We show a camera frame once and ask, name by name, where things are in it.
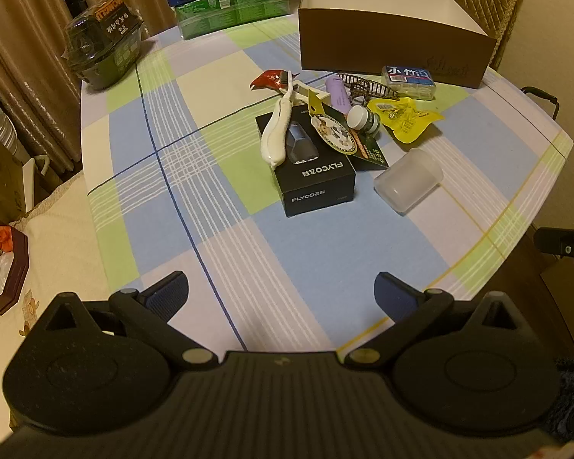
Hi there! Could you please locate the beige curtain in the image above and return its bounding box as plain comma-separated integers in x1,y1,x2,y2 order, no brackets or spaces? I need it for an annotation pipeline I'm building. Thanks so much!
0,0,166,177

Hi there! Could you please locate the translucent plastic cup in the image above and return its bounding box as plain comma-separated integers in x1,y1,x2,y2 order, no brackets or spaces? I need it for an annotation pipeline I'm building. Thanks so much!
373,147,444,215

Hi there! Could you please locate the white hair claw clip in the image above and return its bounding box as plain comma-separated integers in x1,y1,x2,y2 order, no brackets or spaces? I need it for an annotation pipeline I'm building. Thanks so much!
287,81,328,116

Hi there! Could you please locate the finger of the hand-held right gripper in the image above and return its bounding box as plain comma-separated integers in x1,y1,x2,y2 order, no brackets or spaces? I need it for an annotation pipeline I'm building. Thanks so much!
535,227,574,288

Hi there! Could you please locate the black shaver box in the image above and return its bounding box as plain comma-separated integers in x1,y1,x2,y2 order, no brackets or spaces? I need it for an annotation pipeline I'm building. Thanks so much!
255,110,357,218

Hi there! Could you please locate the purple tube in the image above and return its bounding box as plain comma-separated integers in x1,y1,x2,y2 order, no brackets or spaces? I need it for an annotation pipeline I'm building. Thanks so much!
326,76,352,110

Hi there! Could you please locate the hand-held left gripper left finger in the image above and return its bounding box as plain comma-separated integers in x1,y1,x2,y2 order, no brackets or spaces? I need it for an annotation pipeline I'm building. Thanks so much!
43,270,218,374

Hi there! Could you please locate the green card packet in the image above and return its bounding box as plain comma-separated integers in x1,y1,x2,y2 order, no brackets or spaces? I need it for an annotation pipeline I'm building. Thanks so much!
311,105,388,170

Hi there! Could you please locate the brown tray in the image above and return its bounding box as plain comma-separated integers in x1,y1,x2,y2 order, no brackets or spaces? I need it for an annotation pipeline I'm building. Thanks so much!
0,225,31,316

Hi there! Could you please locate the white curved plastic tool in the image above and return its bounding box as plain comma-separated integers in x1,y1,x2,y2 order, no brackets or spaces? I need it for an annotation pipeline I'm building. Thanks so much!
259,71,300,168

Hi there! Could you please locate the black handle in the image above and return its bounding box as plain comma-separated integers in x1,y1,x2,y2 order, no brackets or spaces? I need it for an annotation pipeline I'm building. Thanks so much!
521,86,560,121

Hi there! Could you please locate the yellow snack packet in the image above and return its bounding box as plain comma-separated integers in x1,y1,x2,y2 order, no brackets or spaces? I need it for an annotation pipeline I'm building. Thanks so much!
366,97,445,145

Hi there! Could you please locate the clear box with blue label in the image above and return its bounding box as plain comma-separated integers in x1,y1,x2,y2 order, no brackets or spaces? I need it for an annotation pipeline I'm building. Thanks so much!
381,64,438,101

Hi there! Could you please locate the green drink carton pack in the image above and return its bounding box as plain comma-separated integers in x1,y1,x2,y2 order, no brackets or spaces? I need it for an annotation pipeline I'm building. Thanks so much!
174,0,292,40

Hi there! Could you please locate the brown cardboard box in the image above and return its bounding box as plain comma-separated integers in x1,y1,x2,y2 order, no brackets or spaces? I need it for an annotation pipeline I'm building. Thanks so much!
297,0,501,89

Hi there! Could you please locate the red snack packet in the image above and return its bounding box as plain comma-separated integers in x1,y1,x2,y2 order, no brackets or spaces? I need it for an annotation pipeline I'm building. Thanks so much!
249,70,288,93

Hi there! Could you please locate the leopard print hair claw clip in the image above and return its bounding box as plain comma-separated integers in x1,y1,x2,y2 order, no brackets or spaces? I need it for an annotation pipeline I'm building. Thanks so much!
339,73,403,106

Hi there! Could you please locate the black wrapped noodle bowl pack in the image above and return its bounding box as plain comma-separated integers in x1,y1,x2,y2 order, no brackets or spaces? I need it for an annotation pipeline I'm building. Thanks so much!
63,0,145,91

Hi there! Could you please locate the small white green bottle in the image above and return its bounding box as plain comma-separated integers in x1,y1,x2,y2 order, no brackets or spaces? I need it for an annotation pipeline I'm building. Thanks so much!
347,105,382,137

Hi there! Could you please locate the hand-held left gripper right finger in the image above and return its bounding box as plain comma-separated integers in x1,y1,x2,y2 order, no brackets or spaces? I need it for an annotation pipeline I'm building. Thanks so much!
337,272,529,374

